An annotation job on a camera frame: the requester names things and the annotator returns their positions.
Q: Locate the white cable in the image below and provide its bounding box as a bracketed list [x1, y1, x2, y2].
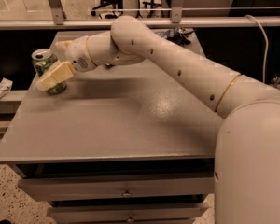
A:
[245, 14, 270, 84]

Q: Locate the blue chip bag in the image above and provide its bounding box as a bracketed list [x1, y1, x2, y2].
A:
[157, 28, 194, 46]

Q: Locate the lower grey drawer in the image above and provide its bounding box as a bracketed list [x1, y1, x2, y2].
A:
[48, 203, 208, 224]

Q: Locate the grey drawer cabinet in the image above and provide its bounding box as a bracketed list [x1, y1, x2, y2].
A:
[0, 29, 225, 224]

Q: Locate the upper grey drawer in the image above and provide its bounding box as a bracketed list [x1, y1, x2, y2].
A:
[18, 174, 214, 201]

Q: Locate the grey drawer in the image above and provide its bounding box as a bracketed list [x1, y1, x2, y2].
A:
[18, 174, 214, 201]
[48, 203, 208, 224]

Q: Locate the green soda can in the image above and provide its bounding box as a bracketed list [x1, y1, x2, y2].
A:
[32, 49, 66, 95]

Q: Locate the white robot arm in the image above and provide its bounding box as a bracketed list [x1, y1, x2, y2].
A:
[36, 15, 280, 224]

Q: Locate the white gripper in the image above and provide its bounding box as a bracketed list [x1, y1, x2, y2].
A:
[35, 36, 97, 91]

